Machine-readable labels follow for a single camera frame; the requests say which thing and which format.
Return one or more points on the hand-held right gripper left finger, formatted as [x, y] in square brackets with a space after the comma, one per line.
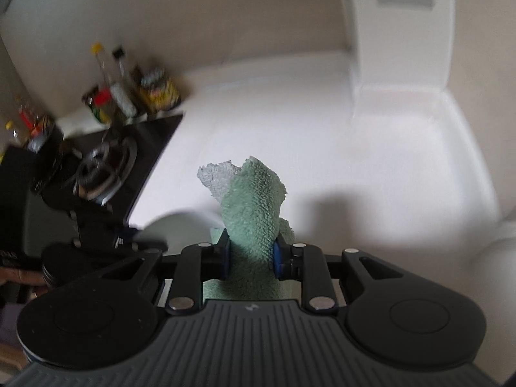
[224, 258]

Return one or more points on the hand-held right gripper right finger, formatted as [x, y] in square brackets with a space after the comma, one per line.
[277, 261]

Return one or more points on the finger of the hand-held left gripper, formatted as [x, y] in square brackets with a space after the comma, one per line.
[149, 246]
[127, 236]

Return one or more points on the white plate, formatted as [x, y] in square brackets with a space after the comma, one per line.
[177, 229]

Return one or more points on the green cleaning cloth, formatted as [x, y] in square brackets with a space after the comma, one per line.
[252, 209]

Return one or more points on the person's left hand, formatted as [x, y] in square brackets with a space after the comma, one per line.
[24, 277]

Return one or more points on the gas burner with pan support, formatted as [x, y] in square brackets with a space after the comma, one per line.
[105, 167]

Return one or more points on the black glass gas stove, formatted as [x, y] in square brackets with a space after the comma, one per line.
[155, 137]

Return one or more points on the black pot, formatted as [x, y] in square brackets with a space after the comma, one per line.
[52, 157]

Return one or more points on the red lid jar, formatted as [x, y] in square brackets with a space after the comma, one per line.
[104, 105]

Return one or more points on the dark lid green jar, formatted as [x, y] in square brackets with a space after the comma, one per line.
[90, 105]

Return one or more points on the colourful condiment containers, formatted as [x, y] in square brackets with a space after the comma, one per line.
[30, 125]

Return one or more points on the checkered lid sauce jar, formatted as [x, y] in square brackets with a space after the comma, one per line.
[161, 90]

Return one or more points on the black cap oil bottle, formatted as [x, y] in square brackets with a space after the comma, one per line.
[127, 84]

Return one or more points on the yellow cap sauce bottle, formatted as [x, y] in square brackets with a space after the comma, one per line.
[113, 84]

